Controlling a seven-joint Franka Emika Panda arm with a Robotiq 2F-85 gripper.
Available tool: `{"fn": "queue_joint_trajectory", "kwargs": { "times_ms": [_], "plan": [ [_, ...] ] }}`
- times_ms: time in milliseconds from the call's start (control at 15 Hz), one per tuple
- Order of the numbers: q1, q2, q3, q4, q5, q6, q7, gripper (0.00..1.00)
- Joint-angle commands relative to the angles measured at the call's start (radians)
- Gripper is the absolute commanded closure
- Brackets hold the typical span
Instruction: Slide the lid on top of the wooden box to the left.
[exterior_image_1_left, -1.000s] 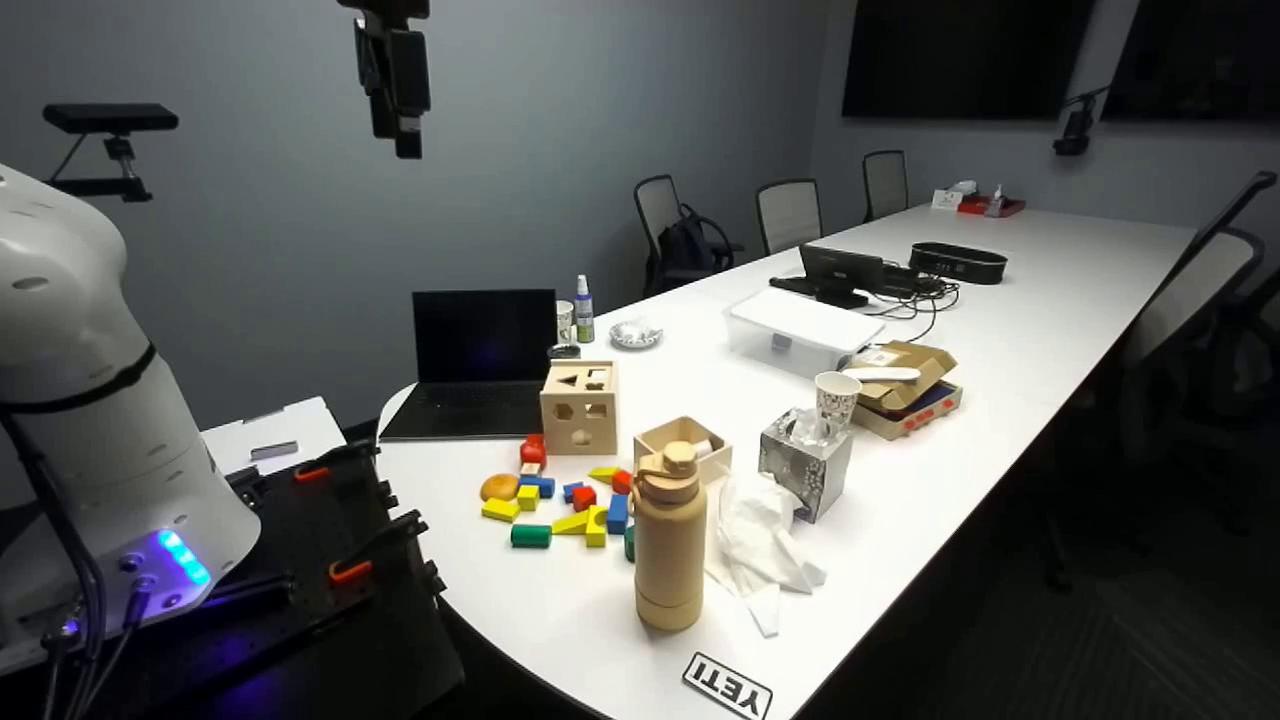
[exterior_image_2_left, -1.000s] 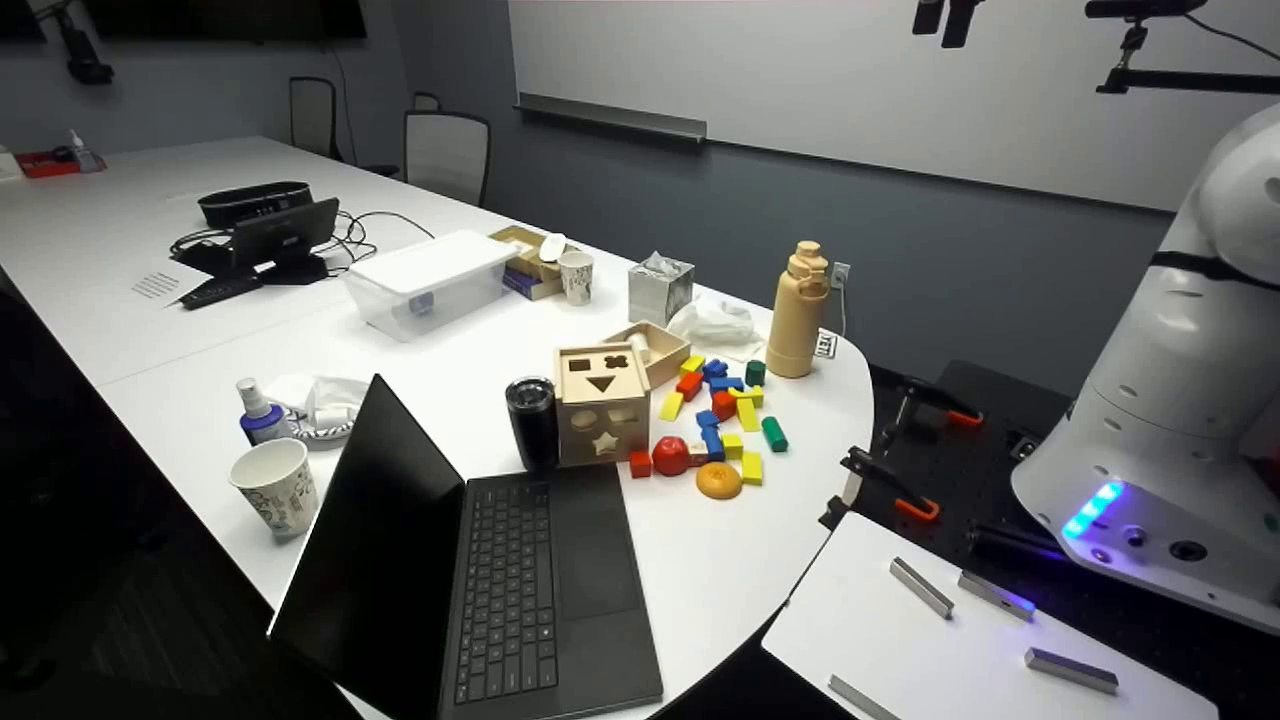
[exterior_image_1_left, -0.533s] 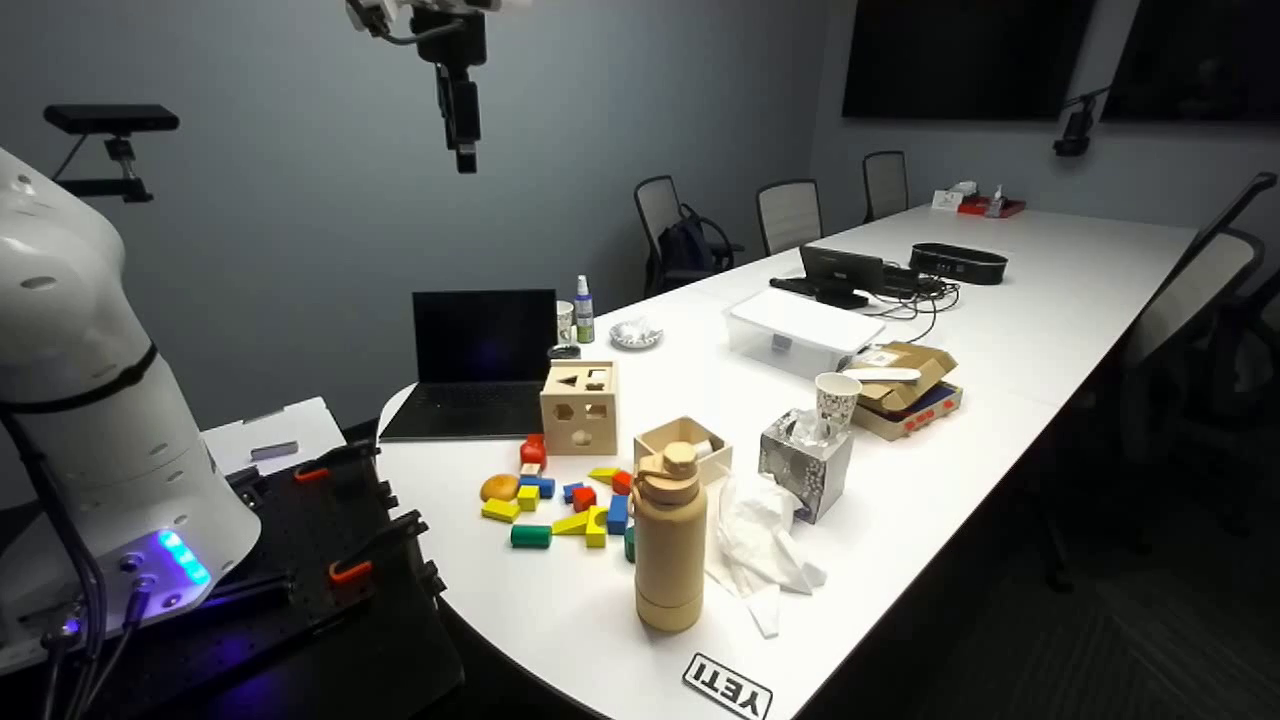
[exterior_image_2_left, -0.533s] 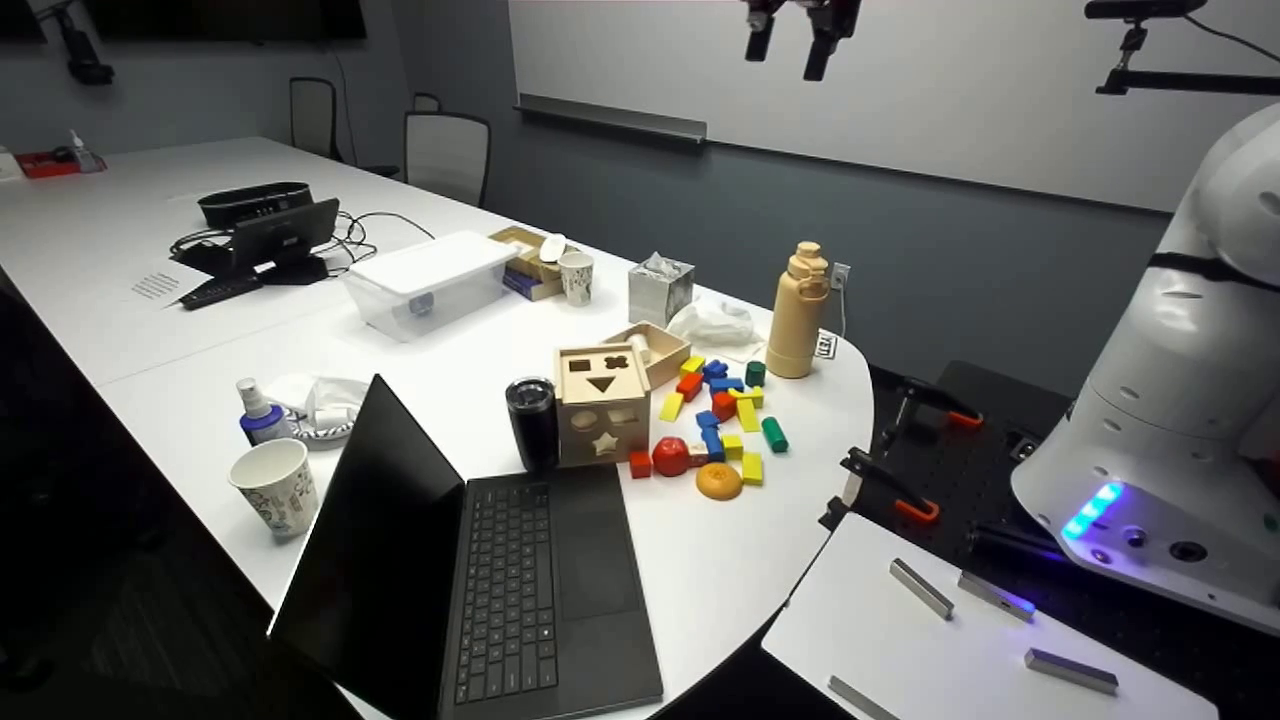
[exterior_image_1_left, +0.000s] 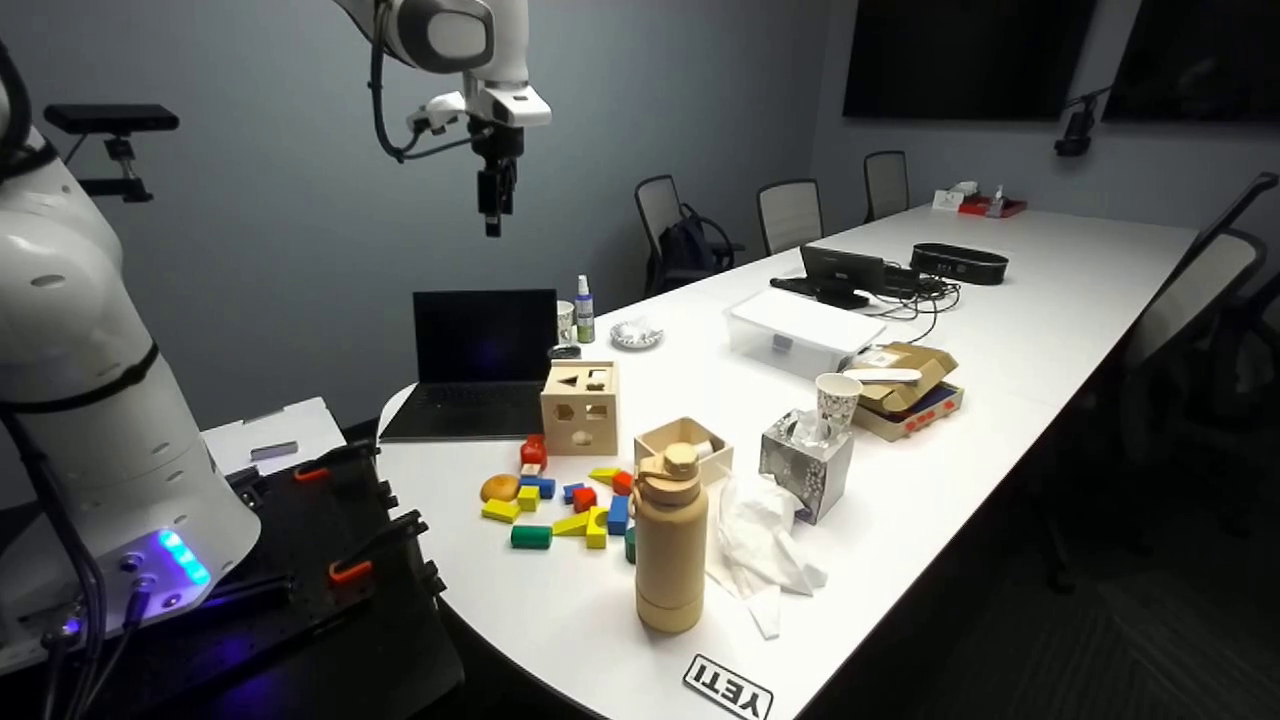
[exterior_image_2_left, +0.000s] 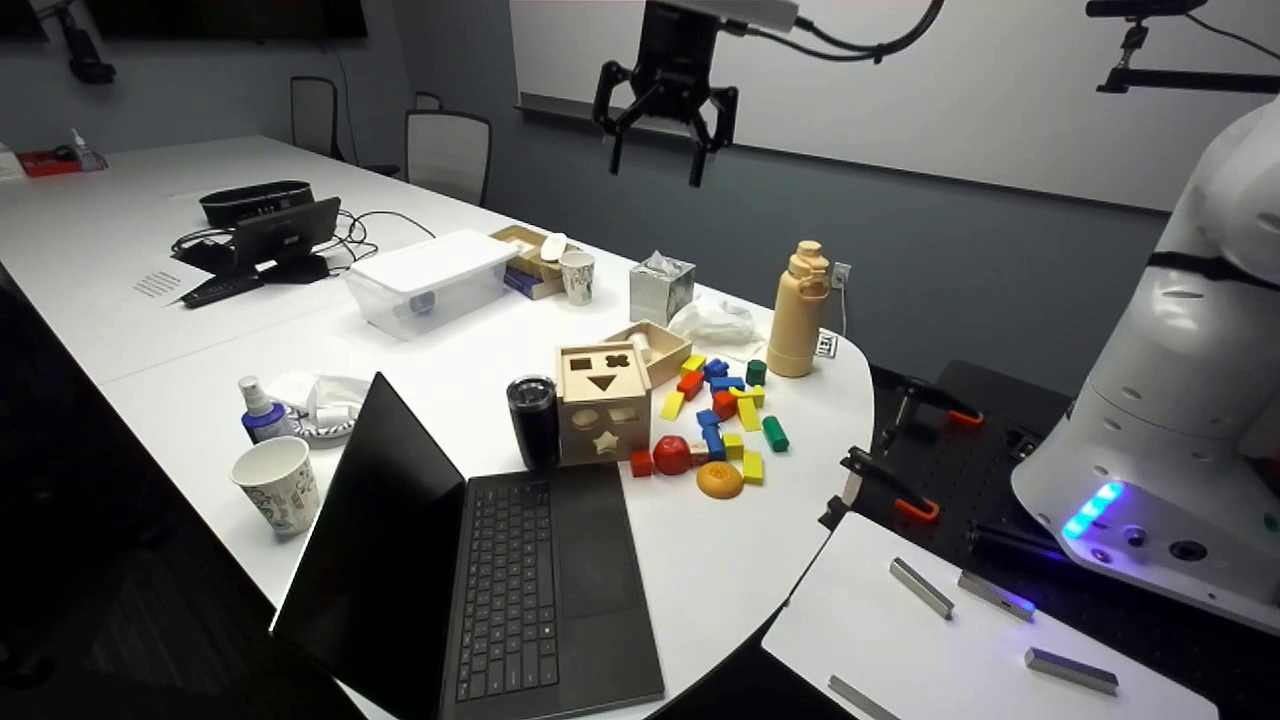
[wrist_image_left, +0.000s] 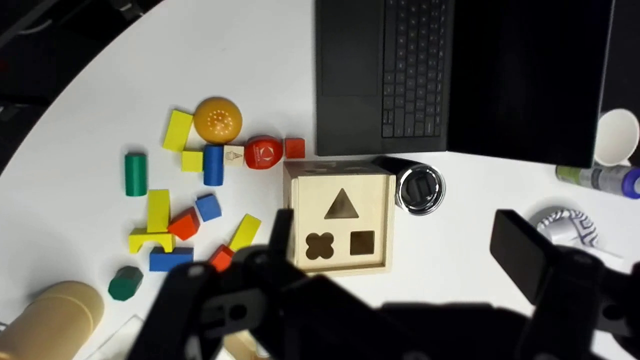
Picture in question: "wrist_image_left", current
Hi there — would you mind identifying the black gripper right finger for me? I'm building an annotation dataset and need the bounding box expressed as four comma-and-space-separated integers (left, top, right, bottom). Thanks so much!
488, 209, 640, 360

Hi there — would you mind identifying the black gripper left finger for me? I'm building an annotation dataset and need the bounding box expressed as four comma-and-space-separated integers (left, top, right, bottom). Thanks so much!
128, 209, 317, 360

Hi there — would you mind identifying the wooden shape sorter box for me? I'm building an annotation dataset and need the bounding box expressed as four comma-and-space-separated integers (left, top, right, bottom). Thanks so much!
284, 159, 401, 277

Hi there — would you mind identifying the yellow slanted block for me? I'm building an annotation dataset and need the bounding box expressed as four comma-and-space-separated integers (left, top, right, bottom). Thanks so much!
227, 213, 265, 255

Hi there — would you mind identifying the orange-red cube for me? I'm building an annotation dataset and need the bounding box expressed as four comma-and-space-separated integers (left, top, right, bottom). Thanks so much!
209, 243, 239, 274

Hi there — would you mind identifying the blue cube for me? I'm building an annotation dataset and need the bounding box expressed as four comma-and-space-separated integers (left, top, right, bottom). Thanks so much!
195, 192, 225, 225

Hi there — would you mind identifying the red round block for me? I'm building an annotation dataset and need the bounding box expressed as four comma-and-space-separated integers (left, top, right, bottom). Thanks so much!
242, 135, 287, 173

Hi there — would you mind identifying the small plain wooden piece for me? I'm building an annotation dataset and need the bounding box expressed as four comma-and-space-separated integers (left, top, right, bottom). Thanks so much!
222, 147, 248, 166

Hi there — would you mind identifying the blue cylinder block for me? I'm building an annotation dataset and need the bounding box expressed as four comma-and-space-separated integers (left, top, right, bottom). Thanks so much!
203, 143, 227, 189

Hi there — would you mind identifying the red prism block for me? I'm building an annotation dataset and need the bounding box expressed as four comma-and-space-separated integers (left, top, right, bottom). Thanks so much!
167, 207, 203, 243

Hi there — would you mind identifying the green white blue marker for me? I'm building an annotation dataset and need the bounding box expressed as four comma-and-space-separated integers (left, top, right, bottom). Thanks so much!
554, 164, 640, 201

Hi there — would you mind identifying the small yellow cube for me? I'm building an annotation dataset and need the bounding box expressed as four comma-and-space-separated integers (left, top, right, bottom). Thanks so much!
179, 149, 207, 174

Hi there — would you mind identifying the tall yellow block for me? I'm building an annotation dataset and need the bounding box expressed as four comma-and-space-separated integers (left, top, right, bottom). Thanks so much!
145, 189, 173, 234

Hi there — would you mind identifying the orange ball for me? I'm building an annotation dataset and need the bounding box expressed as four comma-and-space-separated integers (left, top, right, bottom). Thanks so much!
192, 96, 245, 147

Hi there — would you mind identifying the yellow bridge block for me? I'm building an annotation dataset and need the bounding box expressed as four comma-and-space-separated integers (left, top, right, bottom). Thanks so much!
127, 228, 179, 256

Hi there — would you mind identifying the yellow rectangular block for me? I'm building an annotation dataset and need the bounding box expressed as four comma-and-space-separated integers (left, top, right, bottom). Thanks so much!
160, 108, 196, 154

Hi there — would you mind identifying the green cylinder block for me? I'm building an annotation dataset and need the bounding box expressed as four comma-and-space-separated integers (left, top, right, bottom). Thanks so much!
123, 150, 151, 199

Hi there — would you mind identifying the dark green octagon block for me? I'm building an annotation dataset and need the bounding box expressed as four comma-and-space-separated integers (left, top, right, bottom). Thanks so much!
107, 265, 147, 305

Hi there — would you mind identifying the black laptop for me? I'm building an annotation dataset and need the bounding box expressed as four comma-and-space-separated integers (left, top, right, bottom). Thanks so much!
315, 0, 616, 170

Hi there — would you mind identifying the black monitor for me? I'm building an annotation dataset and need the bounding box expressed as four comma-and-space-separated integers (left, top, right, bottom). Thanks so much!
599, 0, 640, 116

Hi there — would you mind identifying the beige wooden cylinder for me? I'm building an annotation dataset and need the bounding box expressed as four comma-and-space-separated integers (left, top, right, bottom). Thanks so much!
0, 279, 108, 360

